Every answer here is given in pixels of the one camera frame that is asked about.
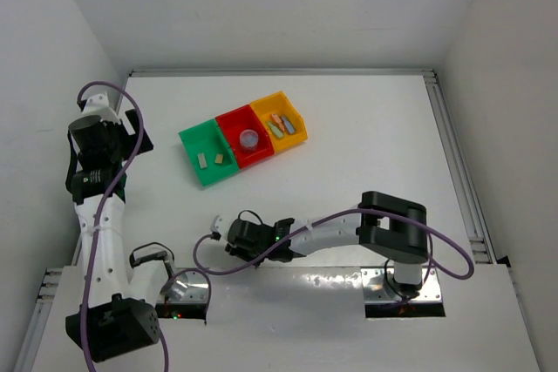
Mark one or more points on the clear jar of clips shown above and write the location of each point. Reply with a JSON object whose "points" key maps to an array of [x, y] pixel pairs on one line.
{"points": [[248, 140]]}

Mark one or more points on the red plastic bin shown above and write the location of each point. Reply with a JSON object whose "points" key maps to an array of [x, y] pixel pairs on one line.
{"points": [[232, 123]]}

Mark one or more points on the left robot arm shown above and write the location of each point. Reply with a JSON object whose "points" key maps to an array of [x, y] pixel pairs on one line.
{"points": [[118, 314]]}

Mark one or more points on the blue highlighter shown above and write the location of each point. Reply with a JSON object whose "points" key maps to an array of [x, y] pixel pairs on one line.
{"points": [[290, 129]]}

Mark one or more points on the orange highlighter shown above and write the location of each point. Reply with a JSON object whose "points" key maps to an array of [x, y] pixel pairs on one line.
{"points": [[277, 120]]}

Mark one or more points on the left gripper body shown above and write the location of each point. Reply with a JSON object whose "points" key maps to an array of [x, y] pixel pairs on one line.
{"points": [[116, 151]]}

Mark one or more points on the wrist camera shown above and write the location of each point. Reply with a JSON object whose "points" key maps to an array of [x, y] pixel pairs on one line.
{"points": [[99, 105], [220, 227]]}

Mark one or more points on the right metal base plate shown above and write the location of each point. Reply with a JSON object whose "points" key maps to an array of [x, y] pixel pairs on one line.
{"points": [[376, 292]]}

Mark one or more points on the metal base plate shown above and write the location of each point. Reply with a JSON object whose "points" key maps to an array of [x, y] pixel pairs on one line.
{"points": [[376, 292], [188, 285]]}

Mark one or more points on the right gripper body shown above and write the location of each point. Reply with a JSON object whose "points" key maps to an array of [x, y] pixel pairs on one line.
{"points": [[252, 253]]}

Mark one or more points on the green highlighter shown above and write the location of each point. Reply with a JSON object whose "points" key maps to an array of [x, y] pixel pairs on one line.
{"points": [[275, 130]]}

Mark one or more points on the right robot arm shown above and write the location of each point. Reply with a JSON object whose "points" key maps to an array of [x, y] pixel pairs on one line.
{"points": [[385, 224]]}

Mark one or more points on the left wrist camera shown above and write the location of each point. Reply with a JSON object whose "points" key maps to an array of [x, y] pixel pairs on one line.
{"points": [[99, 105]]}

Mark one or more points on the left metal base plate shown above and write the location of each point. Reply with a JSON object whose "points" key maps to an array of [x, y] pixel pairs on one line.
{"points": [[188, 285]]}

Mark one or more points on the green plastic bin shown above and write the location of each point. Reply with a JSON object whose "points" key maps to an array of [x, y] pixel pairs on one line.
{"points": [[207, 137]]}

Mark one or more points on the long grey eraser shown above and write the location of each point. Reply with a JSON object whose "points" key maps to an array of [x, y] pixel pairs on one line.
{"points": [[202, 161]]}

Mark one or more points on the white front board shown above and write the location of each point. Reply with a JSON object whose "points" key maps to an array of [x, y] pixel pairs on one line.
{"points": [[313, 319]]}

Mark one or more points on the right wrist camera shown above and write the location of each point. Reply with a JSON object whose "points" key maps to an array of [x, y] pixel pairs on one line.
{"points": [[220, 227]]}

